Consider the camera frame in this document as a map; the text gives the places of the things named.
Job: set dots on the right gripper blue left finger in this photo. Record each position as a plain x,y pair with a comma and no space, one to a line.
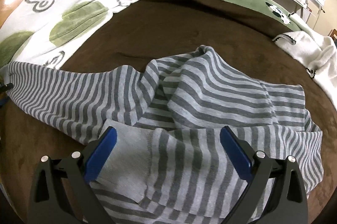
48,200

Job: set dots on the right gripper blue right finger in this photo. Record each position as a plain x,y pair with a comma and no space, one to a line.
287,202

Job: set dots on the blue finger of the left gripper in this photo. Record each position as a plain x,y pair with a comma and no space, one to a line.
6,87

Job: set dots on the grey striped zip hoodie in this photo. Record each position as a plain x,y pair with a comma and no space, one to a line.
168,165

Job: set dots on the white bear print pillow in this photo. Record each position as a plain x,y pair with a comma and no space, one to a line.
48,32

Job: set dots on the brown bed sheet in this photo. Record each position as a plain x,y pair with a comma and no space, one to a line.
149,30

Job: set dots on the white fluffy garment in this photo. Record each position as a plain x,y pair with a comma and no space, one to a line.
315,52

